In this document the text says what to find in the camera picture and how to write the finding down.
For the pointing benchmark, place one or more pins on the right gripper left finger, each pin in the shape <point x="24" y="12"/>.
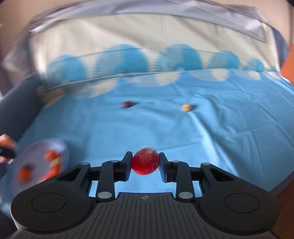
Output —
<point x="113" y="171"/>

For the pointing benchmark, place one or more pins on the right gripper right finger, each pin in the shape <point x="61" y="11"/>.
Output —
<point x="177" y="172"/>

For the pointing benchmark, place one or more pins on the orange tangerine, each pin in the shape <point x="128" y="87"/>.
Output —
<point x="24" y="175"/>

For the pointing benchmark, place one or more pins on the small red fruit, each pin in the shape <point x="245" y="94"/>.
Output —
<point x="145" y="161"/>

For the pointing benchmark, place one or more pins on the orange-pink fruit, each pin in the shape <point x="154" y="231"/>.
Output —
<point x="51" y="155"/>

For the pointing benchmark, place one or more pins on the pink fruit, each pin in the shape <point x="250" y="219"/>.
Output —
<point x="56" y="164"/>

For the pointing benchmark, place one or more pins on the beige longan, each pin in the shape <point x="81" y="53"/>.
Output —
<point x="186" y="107"/>

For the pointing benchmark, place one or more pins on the dark red jujube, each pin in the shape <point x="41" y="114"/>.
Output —
<point x="127" y="104"/>

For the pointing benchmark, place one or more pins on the orange fruit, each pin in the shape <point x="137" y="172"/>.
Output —
<point x="53" y="171"/>

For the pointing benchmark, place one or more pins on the light blue round plate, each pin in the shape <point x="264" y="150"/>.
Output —
<point x="34" y="157"/>

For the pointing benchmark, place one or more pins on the blue sofa armrest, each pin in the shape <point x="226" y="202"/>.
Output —
<point x="20" y="106"/>

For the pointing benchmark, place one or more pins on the blue patterned sofa cloth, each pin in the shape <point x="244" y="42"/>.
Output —
<point x="242" y="108"/>

